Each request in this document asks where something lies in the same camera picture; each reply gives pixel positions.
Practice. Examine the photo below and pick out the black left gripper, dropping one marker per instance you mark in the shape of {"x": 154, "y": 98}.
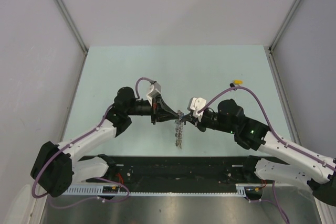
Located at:
{"x": 160, "y": 112}

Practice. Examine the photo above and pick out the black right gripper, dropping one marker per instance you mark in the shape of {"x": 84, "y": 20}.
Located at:
{"x": 196, "y": 121}

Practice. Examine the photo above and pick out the metal disc keyring organizer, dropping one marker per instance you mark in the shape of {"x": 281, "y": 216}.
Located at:
{"x": 179, "y": 129}

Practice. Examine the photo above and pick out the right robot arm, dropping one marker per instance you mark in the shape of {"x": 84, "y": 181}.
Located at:
{"x": 299, "y": 166}

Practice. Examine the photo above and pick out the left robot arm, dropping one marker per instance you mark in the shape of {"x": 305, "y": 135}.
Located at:
{"x": 57, "y": 166}

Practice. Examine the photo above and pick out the yellow tag key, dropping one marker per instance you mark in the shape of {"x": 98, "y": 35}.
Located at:
{"x": 237, "y": 82}

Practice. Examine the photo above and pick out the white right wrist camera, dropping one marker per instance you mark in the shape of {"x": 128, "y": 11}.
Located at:
{"x": 195, "y": 105}

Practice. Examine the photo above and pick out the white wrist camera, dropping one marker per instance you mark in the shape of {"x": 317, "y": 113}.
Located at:
{"x": 195, "y": 105}
{"x": 153, "y": 91}

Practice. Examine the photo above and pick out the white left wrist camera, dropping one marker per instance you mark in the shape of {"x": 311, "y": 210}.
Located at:
{"x": 153, "y": 91}

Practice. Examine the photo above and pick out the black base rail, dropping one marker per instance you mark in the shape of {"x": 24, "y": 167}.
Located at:
{"x": 186, "y": 174}

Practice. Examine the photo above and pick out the white slotted cable duct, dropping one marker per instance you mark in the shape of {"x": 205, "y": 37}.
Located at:
{"x": 239, "y": 190}

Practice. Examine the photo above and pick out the aluminium frame post left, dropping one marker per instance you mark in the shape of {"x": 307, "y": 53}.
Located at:
{"x": 71, "y": 25}

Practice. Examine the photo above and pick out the aluminium frame post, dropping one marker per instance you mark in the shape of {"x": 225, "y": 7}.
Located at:
{"x": 71, "y": 25}
{"x": 284, "y": 25}

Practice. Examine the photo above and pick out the aluminium frame post right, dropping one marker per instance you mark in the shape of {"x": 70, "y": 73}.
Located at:
{"x": 284, "y": 25}

